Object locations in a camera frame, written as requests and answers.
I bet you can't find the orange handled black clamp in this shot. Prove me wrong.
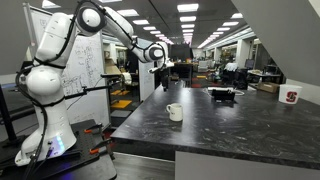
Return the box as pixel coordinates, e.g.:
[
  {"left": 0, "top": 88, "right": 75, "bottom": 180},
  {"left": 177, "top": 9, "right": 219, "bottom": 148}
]
[
  {"left": 83, "top": 122, "right": 105, "bottom": 135},
  {"left": 88, "top": 137, "right": 113, "bottom": 155}
]

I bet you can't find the white bucket with red logo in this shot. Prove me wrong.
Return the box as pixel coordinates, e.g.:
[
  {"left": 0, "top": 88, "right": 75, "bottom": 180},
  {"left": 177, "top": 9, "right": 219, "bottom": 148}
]
[{"left": 278, "top": 83, "right": 303, "bottom": 106}]

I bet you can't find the narrow whiteboard panel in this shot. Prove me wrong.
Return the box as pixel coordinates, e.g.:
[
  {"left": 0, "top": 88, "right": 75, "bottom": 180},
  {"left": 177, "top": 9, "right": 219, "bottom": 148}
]
[{"left": 137, "top": 37, "right": 156, "bottom": 102}]

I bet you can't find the black camera stand pole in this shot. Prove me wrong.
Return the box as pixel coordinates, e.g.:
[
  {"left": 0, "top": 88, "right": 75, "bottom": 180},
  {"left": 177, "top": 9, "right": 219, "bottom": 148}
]
[{"left": 0, "top": 84, "right": 19, "bottom": 145}]

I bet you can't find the brown cardboard box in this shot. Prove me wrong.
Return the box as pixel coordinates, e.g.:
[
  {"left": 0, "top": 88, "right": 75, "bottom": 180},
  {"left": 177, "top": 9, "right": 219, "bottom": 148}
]
[{"left": 256, "top": 81, "right": 281, "bottom": 94}]

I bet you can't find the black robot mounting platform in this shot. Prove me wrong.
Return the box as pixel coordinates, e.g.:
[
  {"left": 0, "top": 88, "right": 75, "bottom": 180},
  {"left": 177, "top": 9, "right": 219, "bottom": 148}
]
[{"left": 0, "top": 118, "right": 118, "bottom": 180}]

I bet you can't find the black office chair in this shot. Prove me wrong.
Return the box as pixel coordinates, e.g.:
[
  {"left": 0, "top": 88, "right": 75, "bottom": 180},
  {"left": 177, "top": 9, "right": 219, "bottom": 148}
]
[{"left": 233, "top": 68, "right": 250, "bottom": 91}]

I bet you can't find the white ceramic mug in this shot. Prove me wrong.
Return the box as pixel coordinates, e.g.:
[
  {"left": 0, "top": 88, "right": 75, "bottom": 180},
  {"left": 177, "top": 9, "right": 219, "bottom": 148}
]
[{"left": 165, "top": 102, "right": 184, "bottom": 123}]

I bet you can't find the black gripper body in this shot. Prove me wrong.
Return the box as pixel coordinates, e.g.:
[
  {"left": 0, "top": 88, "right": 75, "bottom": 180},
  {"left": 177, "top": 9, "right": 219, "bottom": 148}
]
[{"left": 160, "top": 66, "right": 171, "bottom": 86}]

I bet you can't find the black monitor screen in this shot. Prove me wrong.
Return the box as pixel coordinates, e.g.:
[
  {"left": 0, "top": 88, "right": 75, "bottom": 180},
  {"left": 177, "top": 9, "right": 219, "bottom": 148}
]
[{"left": 169, "top": 43, "right": 193, "bottom": 62}]

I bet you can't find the large whiteboard with writing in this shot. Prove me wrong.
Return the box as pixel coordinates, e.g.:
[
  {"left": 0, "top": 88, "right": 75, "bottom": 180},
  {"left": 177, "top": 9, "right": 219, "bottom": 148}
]
[{"left": 22, "top": 2, "right": 111, "bottom": 129}]

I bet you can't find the black device with white cable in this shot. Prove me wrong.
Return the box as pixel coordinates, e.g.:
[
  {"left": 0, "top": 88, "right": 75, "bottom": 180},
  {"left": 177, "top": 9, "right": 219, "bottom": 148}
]
[{"left": 207, "top": 86, "right": 246, "bottom": 104}]

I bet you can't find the black box on floor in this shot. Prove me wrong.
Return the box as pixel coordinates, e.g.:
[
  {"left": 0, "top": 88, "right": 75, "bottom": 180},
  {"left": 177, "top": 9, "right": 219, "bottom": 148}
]
[{"left": 110, "top": 109, "right": 133, "bottom": 128}]

